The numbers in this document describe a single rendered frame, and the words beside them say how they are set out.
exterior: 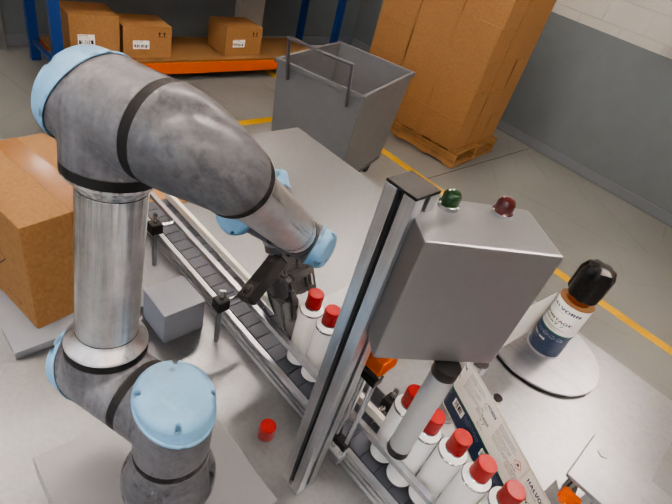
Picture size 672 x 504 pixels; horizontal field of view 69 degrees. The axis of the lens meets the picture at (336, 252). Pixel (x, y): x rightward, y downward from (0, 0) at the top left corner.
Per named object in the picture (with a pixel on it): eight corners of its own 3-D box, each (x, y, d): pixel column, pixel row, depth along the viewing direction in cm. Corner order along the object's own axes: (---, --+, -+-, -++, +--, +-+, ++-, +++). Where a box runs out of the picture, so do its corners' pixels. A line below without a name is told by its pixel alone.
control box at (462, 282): (492, 364, 65) (566, 257, 54) (372, 359, 61) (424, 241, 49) (466, 309, 73) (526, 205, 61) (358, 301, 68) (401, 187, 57)
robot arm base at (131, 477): (232, 485, 83) (240, 453, 77) (148, 545, 73) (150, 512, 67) (185, 422, 90) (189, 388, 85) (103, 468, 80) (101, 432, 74)
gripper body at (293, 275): (317, 291, 107) (310, 238, 104) (287, 305, 101) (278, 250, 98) (296, 285, 112) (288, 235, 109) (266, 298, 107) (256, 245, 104)
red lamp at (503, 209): (515, 221, 57) (524, 205, 56) (495, 219, 56) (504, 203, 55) (506, 209, 59) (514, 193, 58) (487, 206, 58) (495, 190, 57)
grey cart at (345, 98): (316, 139, 401) (344, 17, 343) (382, 171, 385) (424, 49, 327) (250, 174, 334) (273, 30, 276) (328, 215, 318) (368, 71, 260)
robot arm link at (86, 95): (110, 450, 72) (128, 86, 44) (39, 398, 76) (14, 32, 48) (168, 399, 82) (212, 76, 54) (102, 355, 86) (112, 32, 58)
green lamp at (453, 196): (461, 214, 55) (469, 198, 54) (440, 212, 55) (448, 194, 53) (454, 201, 57) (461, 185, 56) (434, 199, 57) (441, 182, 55)
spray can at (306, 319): (313, 359, 110) (334, 295, 98) (297, 371, 107) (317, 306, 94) (297, 345, 112) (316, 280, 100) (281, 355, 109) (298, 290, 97)
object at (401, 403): (399, 455, 97) (436, 394, 84) (382, 470, 93) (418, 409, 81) (381, 435, 99) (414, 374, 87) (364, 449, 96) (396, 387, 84)
